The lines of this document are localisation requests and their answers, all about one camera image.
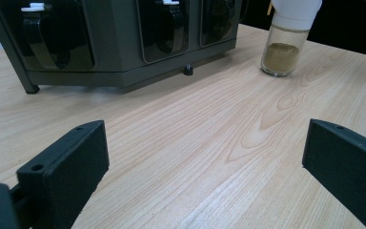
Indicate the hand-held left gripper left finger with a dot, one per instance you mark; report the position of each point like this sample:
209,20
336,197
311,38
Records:
66,171

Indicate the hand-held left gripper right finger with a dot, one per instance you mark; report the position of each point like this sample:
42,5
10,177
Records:
349,168

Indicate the dark grey spice rack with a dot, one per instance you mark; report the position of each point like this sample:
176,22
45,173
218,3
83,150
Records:
116,38

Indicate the glass jar with brown powder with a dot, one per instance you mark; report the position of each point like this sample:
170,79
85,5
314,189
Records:
281,57

